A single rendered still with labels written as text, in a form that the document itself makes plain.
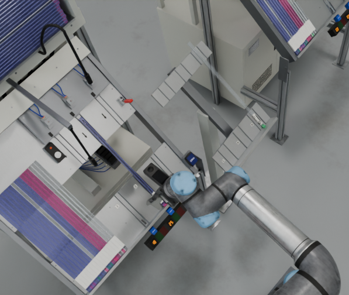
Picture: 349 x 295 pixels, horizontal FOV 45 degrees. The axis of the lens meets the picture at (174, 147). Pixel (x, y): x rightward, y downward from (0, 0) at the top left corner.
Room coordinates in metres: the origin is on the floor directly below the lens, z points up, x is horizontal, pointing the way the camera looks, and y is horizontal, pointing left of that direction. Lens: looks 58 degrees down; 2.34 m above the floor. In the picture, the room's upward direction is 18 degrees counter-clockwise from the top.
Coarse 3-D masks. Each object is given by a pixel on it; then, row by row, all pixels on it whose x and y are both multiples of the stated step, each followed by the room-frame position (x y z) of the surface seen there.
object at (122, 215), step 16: (160, 160) 0.91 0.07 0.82; (176, 160) 0.91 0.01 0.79; (144, 176) 0.86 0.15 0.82; (128, 192) 0.81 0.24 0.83; (144, 192) 0.81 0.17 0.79; (112, 208) 0.76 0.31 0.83; (128, 208) 0.76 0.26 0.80; (144, 208) 0.75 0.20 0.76; (112, 224) 0.71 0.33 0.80; (128, 224) 0.71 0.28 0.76; (144, 224) 0.70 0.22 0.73; (128, 240) 0.65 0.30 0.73; (64, 272) 0.58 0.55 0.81; (80, 288) 0.52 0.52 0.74
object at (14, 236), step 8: (0, 224) 0.74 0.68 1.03; (8, 232) 0.72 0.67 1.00; (16, 240) 0.69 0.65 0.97; (24, 240) 0.70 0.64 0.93; (24, 248) 0.66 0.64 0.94; (32, 248) 0.66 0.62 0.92; (40, 256) 0.63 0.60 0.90; (48, 264) 0.61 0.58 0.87; (56, 272) 0.58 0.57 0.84; (64, 280) 0.55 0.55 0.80; (72, 288) 0.52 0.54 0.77
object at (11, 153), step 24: (72, 120) 1.05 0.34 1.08; (96, 120) 1.05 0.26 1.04; (120, 120) 1.05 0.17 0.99; (0, 144) 0.98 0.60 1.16; (24, 144) 0.98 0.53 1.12; (72, 144) 0.98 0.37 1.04; (96, 144) 0.97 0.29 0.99; (0, 168) 0.91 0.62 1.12; (24, 168) 0.91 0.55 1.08; (48, 168) 0.91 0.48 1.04; (72, 168) 0.90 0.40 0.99; (0, 192) 0.84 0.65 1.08; (0, 216) 0.77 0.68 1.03
